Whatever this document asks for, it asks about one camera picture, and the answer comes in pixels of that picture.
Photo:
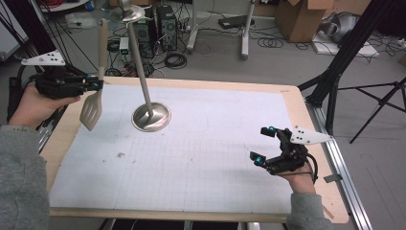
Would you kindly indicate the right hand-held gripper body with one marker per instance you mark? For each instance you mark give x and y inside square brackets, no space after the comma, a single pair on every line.
[292,156]

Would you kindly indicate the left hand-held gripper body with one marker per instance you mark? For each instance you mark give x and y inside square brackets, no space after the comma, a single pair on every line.
[57,84]

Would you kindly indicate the wooden slotted spatula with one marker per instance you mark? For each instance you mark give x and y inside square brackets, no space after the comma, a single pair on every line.
[92,108]

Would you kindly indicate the person's right hand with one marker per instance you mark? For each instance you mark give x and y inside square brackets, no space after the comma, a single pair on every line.
[300,182]

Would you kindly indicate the person's left hand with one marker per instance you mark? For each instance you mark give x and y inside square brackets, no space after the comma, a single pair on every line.
[35,108]

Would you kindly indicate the small white box green light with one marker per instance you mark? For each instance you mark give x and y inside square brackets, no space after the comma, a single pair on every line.
[124,46]

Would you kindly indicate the white grid paper mat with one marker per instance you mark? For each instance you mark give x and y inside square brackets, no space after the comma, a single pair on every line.
[207,143]

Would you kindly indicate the clear plastic bag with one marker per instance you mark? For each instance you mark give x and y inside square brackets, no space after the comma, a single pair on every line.
[79,20]

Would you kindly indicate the metal stand with round base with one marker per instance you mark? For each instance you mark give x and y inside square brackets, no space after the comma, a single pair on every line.
[151,116]

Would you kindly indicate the black computer tower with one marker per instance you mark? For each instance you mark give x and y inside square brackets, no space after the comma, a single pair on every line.
[166,27]
[147,38]

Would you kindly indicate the white round table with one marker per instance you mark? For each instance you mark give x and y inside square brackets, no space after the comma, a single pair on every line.
[63,5]

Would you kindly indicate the white stand leg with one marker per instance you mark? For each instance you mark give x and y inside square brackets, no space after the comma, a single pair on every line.
[192,35]
[245,38]

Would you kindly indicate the black tripod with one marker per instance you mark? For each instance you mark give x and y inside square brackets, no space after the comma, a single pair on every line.
[381,102]

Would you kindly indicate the flat black device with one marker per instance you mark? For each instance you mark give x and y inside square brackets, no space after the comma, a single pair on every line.
[234,21]

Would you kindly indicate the cardboard box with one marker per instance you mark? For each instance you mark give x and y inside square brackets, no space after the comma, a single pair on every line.
[300,19]

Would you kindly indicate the white flat board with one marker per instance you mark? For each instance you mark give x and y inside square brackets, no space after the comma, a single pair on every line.
[367,51]

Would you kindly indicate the grey rounded appliance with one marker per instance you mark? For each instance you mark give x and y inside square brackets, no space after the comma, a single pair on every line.
[340,25]

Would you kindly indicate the aluminium rail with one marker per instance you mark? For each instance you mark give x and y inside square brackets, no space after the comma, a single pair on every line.
[48,129]
[344,179]

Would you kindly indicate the small grey metal bracket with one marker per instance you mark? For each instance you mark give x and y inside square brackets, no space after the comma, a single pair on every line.
[332,178]

